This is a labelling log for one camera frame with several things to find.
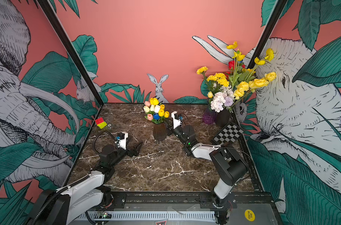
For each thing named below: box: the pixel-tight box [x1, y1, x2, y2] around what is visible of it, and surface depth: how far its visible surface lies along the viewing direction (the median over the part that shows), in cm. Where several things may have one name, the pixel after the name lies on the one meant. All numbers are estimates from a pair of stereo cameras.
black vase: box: [215, 108, 232, 128], surface depth 104 cm
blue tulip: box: [153, 112, 160, 120], surface depth 76 cm
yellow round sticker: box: [244, 209, 256, 222], surface depth 72 cm
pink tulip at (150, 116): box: [147, 113, 154, 121], surface depth 75 cm
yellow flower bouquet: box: [196, 41, 277, 113], surface depth 85 cm
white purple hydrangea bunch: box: [210, 85, 235, 113], surface depth 84 cm
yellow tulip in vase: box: [149, 97, 160, 106], surface depth 78 cm
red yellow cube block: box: [95, 117, 108, 130], surface depth 105 cm
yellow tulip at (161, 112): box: [158, 108, 165, 118], surface depth 75 cm
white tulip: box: [154, 105, 161, 113], surface depth 76 cm
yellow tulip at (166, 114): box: [163, 110, 170, 119], surface depth 78 cm
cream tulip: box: [143, 105, 150, 113], surface depth 79 cm
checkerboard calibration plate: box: [209, 121, 245, 146], surface depth 100 cm
